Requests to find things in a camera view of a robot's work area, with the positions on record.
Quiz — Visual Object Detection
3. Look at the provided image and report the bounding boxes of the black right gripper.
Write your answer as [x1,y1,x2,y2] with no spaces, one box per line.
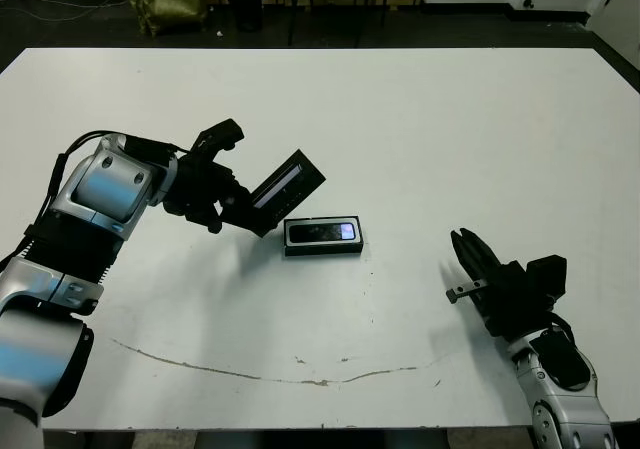
[445,227,556,340]

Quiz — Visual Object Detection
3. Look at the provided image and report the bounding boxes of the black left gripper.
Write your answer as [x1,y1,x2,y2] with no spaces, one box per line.
[164,151,264,240]

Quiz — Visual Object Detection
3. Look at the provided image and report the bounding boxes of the glossy black box lid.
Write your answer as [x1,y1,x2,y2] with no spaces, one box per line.
[248,148,328,240]

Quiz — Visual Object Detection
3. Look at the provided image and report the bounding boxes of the black box with white insert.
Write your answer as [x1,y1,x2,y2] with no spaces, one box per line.
[283,213,365,259]

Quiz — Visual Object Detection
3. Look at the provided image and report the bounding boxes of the black trash bin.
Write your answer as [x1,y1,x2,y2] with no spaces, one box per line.
[225,0,269,34]

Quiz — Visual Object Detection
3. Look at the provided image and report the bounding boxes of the yellow-green sack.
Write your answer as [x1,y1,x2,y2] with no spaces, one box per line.
[124,0,209,38]

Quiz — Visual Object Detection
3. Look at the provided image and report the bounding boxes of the white door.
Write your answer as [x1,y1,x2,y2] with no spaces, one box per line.
[589,0,640,53]

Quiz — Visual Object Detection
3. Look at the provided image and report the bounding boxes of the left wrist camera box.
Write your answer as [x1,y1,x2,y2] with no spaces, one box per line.
[192,117,245,153]

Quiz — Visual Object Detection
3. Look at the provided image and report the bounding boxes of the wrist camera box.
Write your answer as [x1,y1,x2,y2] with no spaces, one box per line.
[524,254,569,303]
[192,117,245,153]

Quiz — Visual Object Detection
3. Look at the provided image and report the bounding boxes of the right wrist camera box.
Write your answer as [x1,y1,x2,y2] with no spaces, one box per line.
[524,254,569,303]

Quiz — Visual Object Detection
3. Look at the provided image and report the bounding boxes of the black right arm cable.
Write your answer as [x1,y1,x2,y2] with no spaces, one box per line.
[544,307,576,343]

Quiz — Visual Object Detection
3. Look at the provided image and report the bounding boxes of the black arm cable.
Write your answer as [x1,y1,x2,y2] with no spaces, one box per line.
[39,127,176,235]
[544,307,576,343]

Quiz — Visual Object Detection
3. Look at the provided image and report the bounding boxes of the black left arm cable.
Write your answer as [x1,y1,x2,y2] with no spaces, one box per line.
[39,127,176,235]

